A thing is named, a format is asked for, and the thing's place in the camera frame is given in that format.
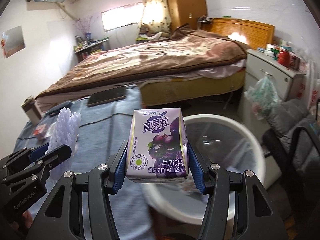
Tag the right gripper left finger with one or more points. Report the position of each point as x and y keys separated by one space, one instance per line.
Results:
x=61 y=214

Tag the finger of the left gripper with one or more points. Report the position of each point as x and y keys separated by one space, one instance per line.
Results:
x=24 y=157
x=46 y=163

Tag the purple grape milk carton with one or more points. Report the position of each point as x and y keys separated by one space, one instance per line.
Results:
x=157 y=150

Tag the white round trash bin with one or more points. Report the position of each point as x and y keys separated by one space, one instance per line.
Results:
x=227 y=143

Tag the person hand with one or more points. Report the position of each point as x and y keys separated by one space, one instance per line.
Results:
x=26 y=220

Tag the red white small carton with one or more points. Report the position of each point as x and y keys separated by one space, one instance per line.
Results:
x=41 y=132

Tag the brown white box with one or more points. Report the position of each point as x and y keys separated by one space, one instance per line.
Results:
x=32 y=110

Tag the dark glasses case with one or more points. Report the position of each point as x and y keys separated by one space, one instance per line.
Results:
x=56 y=109

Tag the black office chair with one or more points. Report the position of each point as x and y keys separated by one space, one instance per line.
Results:
x=301 y=185

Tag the black smartphone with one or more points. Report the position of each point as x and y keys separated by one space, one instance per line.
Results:
x=107 y=96

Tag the grey jacket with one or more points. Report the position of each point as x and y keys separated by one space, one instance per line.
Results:
x=283 y=119

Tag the green patterned plastic bag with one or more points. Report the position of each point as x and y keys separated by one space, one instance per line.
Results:
x=262 y=97

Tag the cluttered side desk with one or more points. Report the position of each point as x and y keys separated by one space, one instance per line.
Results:
x=85 y=49

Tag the white red plastic bag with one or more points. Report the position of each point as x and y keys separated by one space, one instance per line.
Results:
x=309 y=87

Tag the white nightstand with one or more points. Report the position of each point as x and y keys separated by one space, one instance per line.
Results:
x=286 y=81

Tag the bed with brown blanket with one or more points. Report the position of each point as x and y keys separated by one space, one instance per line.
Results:
x=187 y=50

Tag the red jar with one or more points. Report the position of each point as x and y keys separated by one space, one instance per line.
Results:
x=284 y=58

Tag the wooden headboard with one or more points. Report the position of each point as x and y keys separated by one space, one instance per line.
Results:
x=255 y=34

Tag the teddy bear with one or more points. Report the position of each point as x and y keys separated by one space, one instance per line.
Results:
x=145 y=30

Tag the dotted curtain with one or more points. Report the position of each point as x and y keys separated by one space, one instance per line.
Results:
x=156 y=14

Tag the wooden wardrobe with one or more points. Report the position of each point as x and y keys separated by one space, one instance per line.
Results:
x=186 y=11

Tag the wall poster silver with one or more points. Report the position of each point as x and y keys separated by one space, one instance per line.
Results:
x=12 y=41

